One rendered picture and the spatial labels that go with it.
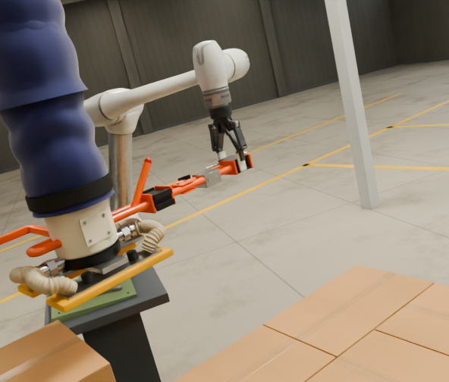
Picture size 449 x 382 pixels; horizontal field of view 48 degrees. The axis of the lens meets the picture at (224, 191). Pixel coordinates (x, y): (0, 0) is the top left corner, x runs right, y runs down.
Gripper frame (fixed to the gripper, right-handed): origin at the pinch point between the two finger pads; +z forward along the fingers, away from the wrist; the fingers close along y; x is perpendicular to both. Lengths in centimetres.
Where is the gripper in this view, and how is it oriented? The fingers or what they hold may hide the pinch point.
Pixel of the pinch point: (232, 163)
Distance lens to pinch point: 176.6
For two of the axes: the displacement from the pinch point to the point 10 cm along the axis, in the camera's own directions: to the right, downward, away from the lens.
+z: 2.3, 9.4, 2.5
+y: 6.7, 0.3, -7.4
